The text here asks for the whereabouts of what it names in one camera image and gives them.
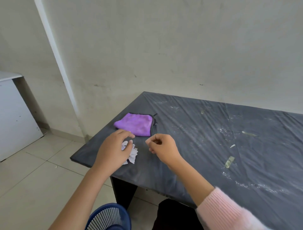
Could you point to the long thin tape scrap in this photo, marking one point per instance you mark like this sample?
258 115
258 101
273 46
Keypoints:
248 134

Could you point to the white cabinet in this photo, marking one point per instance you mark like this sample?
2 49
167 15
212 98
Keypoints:
15 116

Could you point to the pink knit sleeve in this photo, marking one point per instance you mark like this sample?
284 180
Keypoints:
224 210

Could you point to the white paper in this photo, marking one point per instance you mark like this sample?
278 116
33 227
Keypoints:
133 155

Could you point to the person's black trousers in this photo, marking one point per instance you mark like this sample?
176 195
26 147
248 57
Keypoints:
175 216

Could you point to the person's left forearm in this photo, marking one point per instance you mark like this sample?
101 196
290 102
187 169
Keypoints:
81 199

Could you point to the blue plastic mesh basket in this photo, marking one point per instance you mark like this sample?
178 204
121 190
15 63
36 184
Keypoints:
106 216

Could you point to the person's left thumb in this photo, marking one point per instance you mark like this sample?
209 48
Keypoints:
129 148

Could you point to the white wall conduit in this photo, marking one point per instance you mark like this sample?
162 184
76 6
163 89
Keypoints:
61 64

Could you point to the person's right forearm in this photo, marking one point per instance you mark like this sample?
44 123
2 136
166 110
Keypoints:
189 180

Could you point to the person's right hand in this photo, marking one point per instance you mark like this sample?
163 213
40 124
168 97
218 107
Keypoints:
165 148

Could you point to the large tape scrap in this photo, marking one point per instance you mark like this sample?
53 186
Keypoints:
229 162

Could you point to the purple microfiber cloth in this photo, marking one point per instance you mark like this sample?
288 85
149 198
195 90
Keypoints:
136 123

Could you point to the black table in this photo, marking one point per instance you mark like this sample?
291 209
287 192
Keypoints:
213 147

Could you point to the person's right thumb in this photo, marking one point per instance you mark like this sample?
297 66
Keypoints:
151 138

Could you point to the person's left hand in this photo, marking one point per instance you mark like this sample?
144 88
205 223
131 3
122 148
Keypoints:
110 154

